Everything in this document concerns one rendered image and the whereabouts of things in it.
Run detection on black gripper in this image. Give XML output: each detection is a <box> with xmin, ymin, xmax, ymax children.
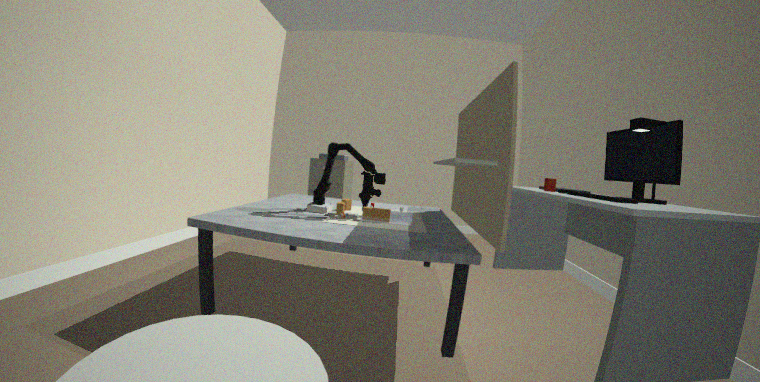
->
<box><xmin>359</xmin><ymin>182</ymin><xmax>374</xmax><ymax>207</ymax></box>

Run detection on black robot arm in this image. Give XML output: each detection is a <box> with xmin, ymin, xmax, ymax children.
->
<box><xmin>312</xmin><ymin>142</ymin><xmax>386</xmax><ymax>205</ymax></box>

